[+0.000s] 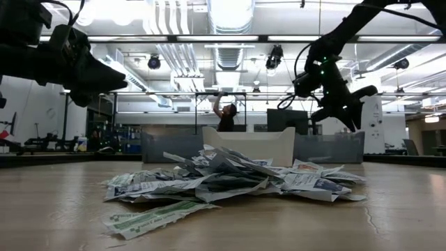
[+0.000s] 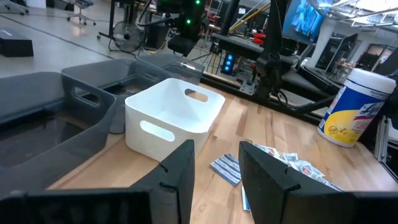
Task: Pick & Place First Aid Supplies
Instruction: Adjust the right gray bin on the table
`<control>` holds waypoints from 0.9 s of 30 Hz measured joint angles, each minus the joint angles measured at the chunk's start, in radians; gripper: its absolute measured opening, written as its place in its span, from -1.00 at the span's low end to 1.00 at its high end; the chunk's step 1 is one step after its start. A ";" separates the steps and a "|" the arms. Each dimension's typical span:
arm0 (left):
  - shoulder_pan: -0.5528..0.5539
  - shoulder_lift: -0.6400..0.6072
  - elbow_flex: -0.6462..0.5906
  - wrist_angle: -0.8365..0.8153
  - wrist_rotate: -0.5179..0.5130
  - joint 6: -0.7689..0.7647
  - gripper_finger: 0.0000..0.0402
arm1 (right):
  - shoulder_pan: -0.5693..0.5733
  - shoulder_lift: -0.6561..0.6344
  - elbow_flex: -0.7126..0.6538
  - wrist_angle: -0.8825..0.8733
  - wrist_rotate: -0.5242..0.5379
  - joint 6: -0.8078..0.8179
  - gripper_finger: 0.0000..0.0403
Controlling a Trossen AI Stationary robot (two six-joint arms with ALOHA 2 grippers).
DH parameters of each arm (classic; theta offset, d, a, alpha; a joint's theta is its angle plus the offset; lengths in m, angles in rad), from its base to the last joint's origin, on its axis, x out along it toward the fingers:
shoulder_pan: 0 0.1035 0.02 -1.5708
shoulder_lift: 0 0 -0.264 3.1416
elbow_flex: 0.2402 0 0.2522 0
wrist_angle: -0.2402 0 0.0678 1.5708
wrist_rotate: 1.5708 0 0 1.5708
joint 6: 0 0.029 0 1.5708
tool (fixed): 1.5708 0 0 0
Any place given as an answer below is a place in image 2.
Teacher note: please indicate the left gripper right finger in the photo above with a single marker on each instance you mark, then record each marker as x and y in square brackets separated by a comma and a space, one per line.
[267, 193]

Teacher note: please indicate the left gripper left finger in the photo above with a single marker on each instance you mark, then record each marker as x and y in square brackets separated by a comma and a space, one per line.
[168, 193]

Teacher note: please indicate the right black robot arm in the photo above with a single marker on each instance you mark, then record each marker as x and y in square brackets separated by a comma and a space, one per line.
[276, 65]

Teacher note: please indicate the blue striped bandage packet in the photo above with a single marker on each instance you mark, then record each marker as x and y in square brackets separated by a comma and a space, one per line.
[227, 169]
[245, 199]

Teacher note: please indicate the grey translucent plastic bin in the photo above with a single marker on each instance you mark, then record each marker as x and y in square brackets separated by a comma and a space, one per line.
[93, 73]
[168, 62]
[37, 149]

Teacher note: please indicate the red label packet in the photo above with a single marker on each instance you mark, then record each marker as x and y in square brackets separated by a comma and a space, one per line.
[269, 152]
[306, 169]

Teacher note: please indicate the grey print white packet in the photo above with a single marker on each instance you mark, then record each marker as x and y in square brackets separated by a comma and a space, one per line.
[328, 184]
[290, 157]

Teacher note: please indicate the black computer tower blue lights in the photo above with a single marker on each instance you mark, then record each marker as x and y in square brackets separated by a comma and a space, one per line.
[228, 63]

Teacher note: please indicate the black workbench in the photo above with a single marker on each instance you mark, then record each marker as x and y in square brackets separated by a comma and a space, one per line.
[236, 46]

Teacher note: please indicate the black floor fan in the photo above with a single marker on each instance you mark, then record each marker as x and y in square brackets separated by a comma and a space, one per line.
[127, 36]

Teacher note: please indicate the white plastic bin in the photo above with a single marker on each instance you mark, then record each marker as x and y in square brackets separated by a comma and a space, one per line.
[174, 109]

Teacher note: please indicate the black rolling stand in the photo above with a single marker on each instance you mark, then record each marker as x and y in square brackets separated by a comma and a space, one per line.
[112, 18]

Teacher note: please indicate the red tool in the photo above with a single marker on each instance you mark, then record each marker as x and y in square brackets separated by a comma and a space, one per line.
[259, 38]

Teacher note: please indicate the grey office chair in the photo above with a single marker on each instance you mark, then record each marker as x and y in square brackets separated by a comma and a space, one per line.
[12, 7]
[82, 3]

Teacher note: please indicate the disinfecting wipes canister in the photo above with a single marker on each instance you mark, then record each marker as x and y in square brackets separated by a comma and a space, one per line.
[354, 109]

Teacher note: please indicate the large display screen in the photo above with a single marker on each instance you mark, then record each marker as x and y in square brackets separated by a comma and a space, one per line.
[304, 18]

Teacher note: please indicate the black case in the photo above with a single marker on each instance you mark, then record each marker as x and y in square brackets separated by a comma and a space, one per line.
[15, 43]

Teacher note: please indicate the grey metal bracket plate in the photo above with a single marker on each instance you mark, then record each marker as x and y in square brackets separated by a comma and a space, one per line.
[247, 87]

